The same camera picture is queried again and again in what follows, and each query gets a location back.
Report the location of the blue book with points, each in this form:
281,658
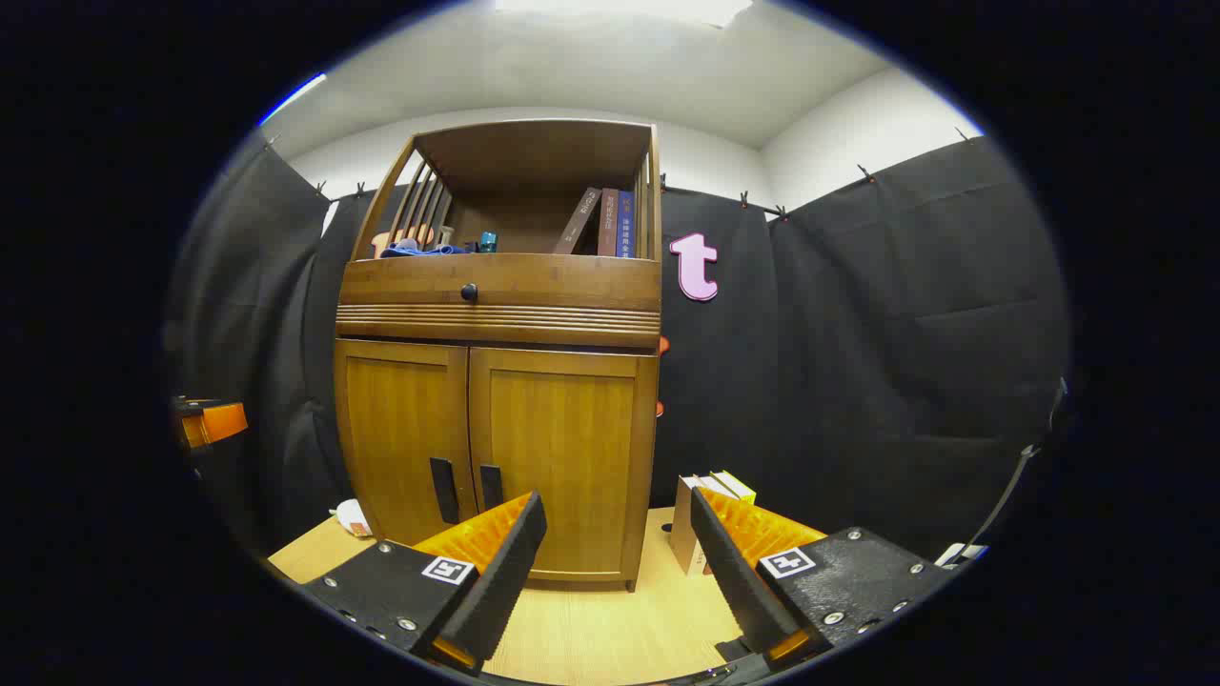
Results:
626,224

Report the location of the white book with orange label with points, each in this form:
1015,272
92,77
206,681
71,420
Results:
682,524

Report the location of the brown-red book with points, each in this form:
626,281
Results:
720,487

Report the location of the dark red book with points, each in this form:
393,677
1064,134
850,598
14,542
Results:
608,224

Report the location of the black stand pole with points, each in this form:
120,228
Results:
1012,481

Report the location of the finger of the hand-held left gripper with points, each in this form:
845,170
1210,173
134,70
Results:
214,424

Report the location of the wooden cabinet door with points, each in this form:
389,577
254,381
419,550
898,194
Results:
572,429
400,419

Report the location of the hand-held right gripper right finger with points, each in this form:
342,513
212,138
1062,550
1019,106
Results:
739,581

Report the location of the wooden double-door shoe cabinet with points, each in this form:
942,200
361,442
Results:
534,148

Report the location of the black backdrop cloth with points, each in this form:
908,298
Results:
858,333

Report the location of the brown leaning book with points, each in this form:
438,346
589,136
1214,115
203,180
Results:
579,221

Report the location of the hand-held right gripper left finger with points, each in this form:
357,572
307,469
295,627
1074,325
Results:
496,581

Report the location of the white crumpled packet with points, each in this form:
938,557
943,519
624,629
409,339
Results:
353,519

